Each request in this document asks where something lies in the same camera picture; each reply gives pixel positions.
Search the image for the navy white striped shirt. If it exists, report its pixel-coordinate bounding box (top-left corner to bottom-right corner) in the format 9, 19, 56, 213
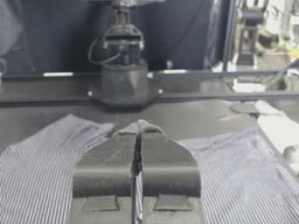
0, 113, 299, 224

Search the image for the white sheet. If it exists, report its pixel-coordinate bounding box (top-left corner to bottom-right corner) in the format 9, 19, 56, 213
255, 100, 299, 176

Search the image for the black table frame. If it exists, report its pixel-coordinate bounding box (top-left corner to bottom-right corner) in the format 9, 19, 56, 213
0, 0, 299, 103

